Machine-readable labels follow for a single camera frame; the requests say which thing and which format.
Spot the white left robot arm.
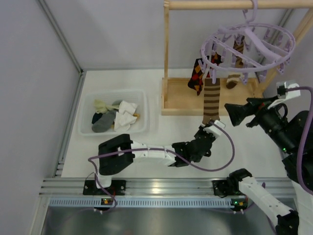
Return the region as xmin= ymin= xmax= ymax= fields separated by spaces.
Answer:
xmin=89 ymin=125 xmax=221 ymax=190

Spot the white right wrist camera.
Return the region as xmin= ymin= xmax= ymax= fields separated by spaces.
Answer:
xmin=268 ymin=81 xmax=301 ymax=110

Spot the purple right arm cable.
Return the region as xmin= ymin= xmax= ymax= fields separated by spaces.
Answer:
xmin=285 ymin=86 xmax=313 ymax=194

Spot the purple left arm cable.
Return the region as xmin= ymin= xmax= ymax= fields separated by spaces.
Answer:
xmin=88 ymin=121 xmax=236 ymax=213

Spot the pale yellow sock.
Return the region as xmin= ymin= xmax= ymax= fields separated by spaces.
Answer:
xmin=93 ymin=99 xmax=120 ymax=114

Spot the white sock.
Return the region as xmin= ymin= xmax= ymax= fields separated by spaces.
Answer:
xmin=118 ymin=100 xmax=138 ymax=115
xmin=114 ymin=112 xmax=137 ymax=132

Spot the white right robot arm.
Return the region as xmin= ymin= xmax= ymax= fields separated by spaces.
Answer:
xmin=225 ymin=97 xmax=313 ymax=235

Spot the grey sock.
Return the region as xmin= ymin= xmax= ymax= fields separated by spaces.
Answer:
xmin=91 ymin=100 xmax=122 ymax=133

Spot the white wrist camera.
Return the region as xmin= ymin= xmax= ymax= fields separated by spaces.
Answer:
xmin=201 ymin=120 xmax=225 ymax=138
xmin=268 ymin=81 xmax=301 ymax=110

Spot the white plastic basket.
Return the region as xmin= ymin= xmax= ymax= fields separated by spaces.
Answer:
xmin=78 ymin=89 xmax=149 ymax=137

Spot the aluminium mounting rail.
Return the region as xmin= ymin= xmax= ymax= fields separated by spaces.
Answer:
xmin=39 ymin=178 xmax=306 ymax=209

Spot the brown striped sock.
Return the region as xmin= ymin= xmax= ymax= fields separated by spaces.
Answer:
xmin=225 ymin=36 xmax=245 ymax=89
xmin=202 ymin=78 xmax=221 ymax=124

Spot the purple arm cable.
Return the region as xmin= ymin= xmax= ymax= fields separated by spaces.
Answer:
xmin=88 ymin=121 xmax=236 ymax=213
xmin=285 ymin=86 xmax=313 ymax=194

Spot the wooden hanger rack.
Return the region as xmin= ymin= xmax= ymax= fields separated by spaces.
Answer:
xmin=161 ymin=0 xmax=313 ymax=116

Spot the purple round clip hanger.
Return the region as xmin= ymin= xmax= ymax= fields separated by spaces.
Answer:
xmin=199 ymin=0 xmax=296 ymax=84

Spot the argyle sock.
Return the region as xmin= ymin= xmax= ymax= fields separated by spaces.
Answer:
xmin=211 ymin=52 xmax=222 ymax=66
xmin=187 ymin=58 xmax=204 ymax=96

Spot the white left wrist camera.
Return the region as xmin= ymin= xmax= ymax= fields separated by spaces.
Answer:
xmin=201 ymin=120 xmax=225 ymax=138

